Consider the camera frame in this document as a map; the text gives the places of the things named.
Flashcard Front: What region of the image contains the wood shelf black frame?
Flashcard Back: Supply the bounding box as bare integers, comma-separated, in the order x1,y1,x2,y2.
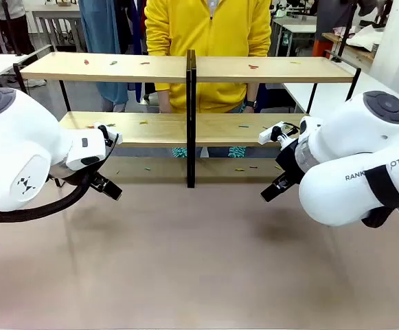
12,44,194,189
189,49,363,189

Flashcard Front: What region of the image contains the person in grey jacket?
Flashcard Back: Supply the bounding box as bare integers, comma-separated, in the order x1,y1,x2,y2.
0,0,37,56

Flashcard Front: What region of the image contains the person's left forearm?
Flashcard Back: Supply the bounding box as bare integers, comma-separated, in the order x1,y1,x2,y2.
246,84,259,113

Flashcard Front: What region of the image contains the large white table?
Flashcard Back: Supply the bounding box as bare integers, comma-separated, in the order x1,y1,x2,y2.
283,70,375,116

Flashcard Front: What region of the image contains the person in yellow hoodie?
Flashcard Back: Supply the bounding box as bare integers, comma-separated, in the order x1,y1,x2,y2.
144,0,273,114

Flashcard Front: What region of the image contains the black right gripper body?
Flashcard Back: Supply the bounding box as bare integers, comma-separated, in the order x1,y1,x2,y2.
275,136,306,188

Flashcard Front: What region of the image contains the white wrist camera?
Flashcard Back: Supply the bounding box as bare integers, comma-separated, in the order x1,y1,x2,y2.
258,122,286,145
93,121,119,148

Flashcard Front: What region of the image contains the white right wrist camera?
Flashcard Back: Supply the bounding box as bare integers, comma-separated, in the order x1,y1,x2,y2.
258,122,286,145

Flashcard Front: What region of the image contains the white cloth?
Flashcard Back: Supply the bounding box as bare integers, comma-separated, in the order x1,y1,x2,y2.
345,24,385,48

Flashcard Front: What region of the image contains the person's right forearm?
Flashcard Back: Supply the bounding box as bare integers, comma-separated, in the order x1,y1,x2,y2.
157,89,172,113

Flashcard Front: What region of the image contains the grey workbench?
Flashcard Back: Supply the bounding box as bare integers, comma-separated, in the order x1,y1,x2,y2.
30,3,83,52

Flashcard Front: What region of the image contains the white background table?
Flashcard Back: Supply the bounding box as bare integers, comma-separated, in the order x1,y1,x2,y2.
273,16,319,58

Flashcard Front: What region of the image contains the light blue hanging garment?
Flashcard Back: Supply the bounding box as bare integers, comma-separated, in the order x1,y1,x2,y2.
78,0,130,106

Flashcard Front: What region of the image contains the dark grey hanging garment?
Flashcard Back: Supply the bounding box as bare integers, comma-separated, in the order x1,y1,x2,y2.
315,0,358,35

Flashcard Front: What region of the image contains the wooden background table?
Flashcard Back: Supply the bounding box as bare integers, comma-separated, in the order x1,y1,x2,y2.
321,32,375,65

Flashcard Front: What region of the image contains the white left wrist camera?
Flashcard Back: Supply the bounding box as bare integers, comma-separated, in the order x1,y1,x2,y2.
93,121,119,148

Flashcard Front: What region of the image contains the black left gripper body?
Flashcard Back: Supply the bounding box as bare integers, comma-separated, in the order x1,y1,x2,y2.
88,170,109,188

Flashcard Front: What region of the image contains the black stand pole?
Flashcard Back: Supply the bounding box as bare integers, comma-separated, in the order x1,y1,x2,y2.
336,0,360,63

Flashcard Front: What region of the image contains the royal blue hanging garment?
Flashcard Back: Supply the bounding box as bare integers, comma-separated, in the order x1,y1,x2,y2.
133,51,146,102

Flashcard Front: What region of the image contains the orange object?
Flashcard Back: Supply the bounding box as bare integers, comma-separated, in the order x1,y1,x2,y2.
311,39,331,58

